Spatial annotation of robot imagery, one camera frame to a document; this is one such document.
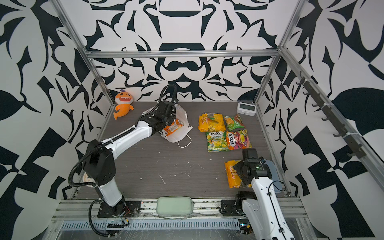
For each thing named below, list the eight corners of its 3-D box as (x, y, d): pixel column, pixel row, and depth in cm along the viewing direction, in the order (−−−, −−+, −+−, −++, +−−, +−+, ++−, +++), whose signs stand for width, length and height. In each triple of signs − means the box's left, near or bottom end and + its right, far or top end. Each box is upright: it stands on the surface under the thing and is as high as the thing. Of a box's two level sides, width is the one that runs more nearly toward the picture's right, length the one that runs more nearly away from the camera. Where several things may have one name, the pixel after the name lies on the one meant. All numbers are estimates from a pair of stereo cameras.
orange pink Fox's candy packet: (227, 150, 97) (229, 147, 94) (225, 132, 106) (226, 129, 103) (250, 150, 97) (252, 147, 94) (245, 132, 106) (247, 129, 103)
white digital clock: (236, 113, 115) (237, 109, 112) (237, 104, 121) (238, 101, 118) (254, 116, 113) (256, 113, 110) (254, 108, 119) (256, 104, 116)
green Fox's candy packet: (206, 152, 96) (207, 149, 93) (205, 134, 105) (206, 131, 102) (227, 152, 96) (229, 150, 93) (225, 134, 105) (225, 131, 102)
